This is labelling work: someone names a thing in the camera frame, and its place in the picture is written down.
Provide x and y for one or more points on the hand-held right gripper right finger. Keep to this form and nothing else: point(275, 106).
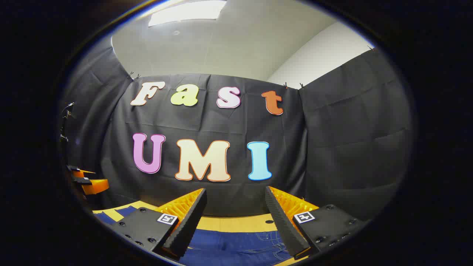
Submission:
point(284, 229)

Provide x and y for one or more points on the black backdrop cloth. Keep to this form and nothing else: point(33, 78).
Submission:
point(332, 147)

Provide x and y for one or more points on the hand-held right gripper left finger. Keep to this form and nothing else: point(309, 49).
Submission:
point(188, 229)

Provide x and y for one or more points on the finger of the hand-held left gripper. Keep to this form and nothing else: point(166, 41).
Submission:
point(83, 172)
point(94, 186)

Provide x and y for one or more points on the blue denim jeans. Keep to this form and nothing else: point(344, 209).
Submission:
point(229, 247)

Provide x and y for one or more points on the thin black stand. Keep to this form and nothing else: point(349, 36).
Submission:
point(66, 118)

